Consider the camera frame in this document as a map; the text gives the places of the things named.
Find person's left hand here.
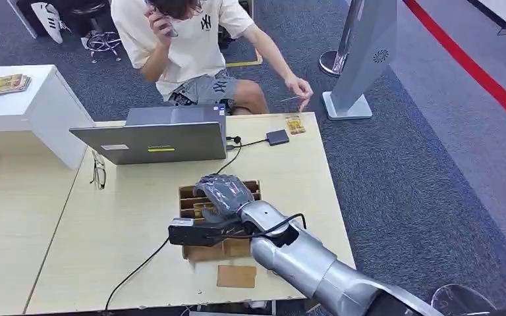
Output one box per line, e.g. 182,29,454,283
285,74,314,113

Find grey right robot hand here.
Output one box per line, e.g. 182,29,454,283
193,174,255,224

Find person's right hand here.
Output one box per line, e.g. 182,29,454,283
146,6,176,47

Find smartphone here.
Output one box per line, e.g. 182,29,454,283
161,15,179,38

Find yellow printed card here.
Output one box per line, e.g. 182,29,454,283
285,114,306,136

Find person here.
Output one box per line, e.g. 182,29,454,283
111,0,314,116

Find chrome stanchion pole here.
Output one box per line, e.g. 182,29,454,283
318,0,364,78

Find dark grey usb hub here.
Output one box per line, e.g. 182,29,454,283
266,128,291,147

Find wooden card box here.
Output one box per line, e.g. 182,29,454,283
178,179,263,263

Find chrome chair base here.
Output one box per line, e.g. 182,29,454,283
80,29,123,65

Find grey kiosk stand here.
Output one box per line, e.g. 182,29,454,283
321,0,399,122

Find brown cardboard piece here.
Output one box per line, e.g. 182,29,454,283
216,265,258,290

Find grey laptop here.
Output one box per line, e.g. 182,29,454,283
69,104,228,166

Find white sneaker with black stripes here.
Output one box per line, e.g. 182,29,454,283
30,1,72,45

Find black-rimmed eyeglasses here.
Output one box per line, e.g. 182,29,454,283
89,149,107,191

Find white cabinet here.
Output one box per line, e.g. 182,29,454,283
0,64,96,171

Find stack of printed cards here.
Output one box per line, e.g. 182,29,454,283
0,73,32,97

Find round dark glossy object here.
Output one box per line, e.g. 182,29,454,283
430,284,497,316

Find black laptop cable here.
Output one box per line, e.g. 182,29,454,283
215,136,243,176

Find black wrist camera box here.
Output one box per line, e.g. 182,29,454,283
167,217,237,248

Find hub cable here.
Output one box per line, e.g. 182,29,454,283
225,138,268,152

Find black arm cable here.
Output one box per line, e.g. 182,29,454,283
220,213,308,241

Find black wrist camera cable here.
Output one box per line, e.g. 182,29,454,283
103,236,171,314

